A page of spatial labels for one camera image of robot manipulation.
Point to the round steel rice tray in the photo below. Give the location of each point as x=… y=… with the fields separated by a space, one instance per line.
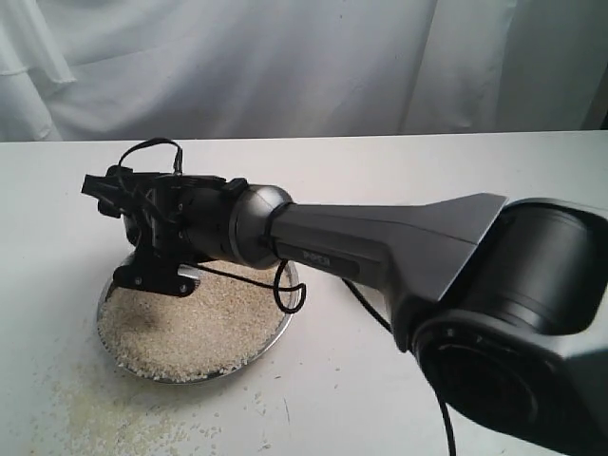
x=285 y=328

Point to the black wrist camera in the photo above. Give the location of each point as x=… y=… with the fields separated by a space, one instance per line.
x=158 y=273

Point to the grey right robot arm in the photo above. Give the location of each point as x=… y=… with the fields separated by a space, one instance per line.
x=502 y=303

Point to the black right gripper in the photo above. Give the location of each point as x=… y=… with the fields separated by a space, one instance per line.
x=168 y=212

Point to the white cloth backdrop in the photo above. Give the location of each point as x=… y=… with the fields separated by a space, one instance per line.
x=131 y=70

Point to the rice heap in tray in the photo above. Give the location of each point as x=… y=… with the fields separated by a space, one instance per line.
x=190 y=328

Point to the spilled rice on table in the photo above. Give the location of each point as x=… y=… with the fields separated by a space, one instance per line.
x=79 y=404

